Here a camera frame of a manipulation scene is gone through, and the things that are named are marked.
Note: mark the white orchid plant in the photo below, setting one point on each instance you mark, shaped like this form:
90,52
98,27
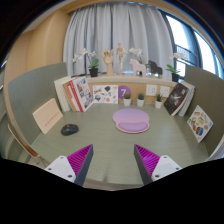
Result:
136,52

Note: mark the white book, photo cover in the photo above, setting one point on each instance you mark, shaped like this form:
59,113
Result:
84,94

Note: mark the colourful illustrated card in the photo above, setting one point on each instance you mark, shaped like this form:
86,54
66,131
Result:
199,124

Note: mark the round purple number sign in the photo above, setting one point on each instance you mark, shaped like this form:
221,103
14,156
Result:
122,90

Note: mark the black-cover book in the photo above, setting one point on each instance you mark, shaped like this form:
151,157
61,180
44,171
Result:
176,99

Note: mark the white illustrated sticker sheet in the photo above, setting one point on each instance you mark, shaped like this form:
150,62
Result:
105,94

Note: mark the grey curtain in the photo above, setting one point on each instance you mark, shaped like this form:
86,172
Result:
113,26

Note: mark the grey-green desk partition panel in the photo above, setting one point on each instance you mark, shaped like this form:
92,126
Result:
30,90
206,90

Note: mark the purple mouse pad, wrist rest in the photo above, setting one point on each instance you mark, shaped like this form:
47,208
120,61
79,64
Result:
130,118

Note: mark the wooden desk shelf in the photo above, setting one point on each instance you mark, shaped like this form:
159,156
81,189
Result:
133,80

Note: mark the white wall socket plate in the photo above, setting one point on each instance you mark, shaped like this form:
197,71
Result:
165,91
151,90

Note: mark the black computer mouse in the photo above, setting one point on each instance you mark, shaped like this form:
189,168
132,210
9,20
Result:
69,129

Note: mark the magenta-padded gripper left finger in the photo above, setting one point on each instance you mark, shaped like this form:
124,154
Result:
63,166

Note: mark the window with dark frame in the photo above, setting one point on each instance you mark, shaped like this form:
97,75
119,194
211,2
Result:
186,43

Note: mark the pink wooden horse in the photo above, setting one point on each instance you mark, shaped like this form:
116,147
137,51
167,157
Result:
138,66

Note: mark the white orchid, black pot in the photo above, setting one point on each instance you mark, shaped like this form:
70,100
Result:
175,76
93,71

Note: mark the beige book, red lettering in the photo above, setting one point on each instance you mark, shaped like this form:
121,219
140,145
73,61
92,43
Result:
47,116

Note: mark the wooden artist mannequin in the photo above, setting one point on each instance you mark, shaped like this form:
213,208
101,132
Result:
120,53

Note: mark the black wooden horse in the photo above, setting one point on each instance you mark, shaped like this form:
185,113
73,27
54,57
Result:
155,67

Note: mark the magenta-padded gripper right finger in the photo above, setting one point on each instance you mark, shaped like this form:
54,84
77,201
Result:
163,166

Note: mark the small plant, white pot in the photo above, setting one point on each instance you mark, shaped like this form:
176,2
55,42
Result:
158,104
140,102
127,101

